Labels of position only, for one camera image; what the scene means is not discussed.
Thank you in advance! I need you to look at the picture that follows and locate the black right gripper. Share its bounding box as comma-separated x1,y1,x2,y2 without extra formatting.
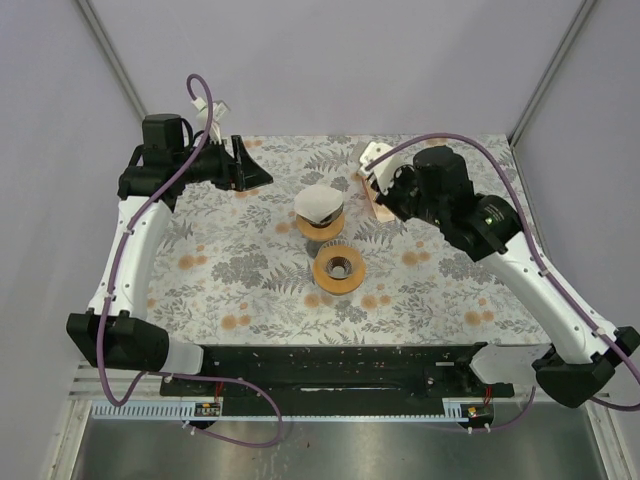
371,160,447,227

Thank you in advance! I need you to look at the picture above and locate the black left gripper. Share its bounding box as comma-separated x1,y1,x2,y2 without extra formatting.
174,134,273,191

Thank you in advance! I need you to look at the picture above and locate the beige filter stack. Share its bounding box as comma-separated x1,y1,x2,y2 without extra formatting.
355,169,396,220

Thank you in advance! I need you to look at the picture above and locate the white paper coffee filter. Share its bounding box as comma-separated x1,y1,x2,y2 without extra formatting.
294,184,344,222

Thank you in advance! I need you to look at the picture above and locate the wooden dripper collar ring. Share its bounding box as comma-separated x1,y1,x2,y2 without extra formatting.
295,213,346,242

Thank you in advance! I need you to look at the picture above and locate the clear glass dripper cone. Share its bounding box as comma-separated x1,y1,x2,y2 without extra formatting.
309,202,344,228

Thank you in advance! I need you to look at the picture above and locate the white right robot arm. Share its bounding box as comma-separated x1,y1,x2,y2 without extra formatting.
360,146,639,408

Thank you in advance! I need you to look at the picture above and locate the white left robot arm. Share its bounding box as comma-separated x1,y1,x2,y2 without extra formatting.
66,114,273,395

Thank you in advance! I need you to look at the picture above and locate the glass coffee carafe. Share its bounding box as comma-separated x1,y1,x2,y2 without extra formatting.
306,240,324,258

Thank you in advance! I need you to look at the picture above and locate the floral patterned tablecloth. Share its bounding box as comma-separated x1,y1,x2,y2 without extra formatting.
147,136,547,345

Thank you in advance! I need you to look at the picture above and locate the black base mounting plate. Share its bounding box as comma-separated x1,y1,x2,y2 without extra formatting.
160,344,514,417

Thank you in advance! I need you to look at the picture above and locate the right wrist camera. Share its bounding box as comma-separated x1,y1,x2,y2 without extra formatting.
358,142,406,195

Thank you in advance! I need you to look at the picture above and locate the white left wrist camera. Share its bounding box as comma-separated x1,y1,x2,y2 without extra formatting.
191,97,230,144

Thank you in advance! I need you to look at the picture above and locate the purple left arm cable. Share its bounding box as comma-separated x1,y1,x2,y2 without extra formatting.
96,73,285,446

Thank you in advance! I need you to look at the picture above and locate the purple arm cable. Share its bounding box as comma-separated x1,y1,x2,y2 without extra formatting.
367,132,640,434
96,73,285,446

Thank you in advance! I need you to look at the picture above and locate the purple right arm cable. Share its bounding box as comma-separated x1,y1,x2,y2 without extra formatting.
367,132,640,434

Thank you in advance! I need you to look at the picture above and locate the aluminium frame rail left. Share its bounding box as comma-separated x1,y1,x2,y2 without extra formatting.
72,0,149,123

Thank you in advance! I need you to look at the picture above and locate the aluminium frame rail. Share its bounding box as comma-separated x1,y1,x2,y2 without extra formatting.
507,0,599,148
72,0,149,123

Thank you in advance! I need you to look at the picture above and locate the aluminium frame rail right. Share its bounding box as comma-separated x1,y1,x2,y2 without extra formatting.
507,0,599,148

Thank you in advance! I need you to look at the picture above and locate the white slotted cable duct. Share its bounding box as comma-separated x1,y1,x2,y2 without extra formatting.
91,401,223,422

